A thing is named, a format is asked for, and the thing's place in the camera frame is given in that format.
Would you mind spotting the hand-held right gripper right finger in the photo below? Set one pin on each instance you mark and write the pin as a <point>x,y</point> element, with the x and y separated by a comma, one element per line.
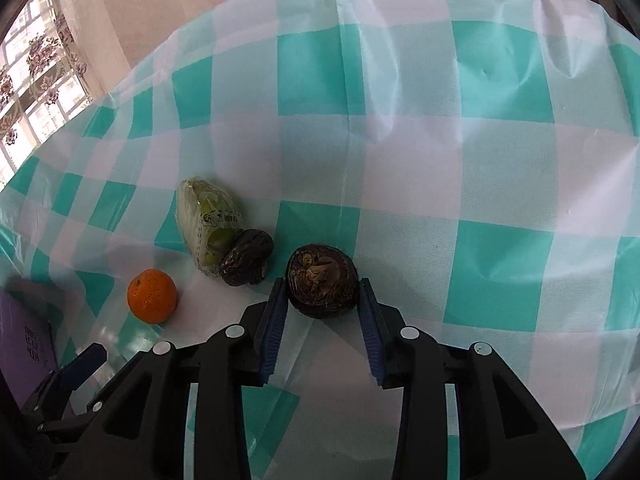
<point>371,337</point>

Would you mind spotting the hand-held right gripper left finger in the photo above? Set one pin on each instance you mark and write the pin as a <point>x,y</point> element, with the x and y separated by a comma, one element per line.
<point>272,332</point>

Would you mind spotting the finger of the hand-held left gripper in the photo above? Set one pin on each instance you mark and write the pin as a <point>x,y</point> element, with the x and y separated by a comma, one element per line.
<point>82,364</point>
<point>65,424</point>

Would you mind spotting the dark round fruit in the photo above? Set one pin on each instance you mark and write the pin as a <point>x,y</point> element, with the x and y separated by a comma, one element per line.
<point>322,281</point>

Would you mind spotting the purple cardboard box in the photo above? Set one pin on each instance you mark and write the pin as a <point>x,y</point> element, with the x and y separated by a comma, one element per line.
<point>20,350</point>

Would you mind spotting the dark wrinkled fruit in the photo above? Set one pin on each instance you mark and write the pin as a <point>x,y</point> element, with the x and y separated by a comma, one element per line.
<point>247,258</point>

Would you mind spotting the orange mandarin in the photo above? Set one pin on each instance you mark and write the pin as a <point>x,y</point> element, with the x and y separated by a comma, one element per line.
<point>151,295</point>

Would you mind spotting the wrapped kiwi slice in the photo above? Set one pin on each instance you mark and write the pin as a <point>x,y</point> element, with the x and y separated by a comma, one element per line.
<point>210,225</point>

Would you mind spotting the teal white checkered tablecloth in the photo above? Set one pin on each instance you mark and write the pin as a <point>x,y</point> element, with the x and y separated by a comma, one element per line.
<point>500,160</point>

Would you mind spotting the window with floral curtain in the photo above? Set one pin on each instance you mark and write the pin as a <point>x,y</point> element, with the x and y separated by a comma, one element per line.
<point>35,70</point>

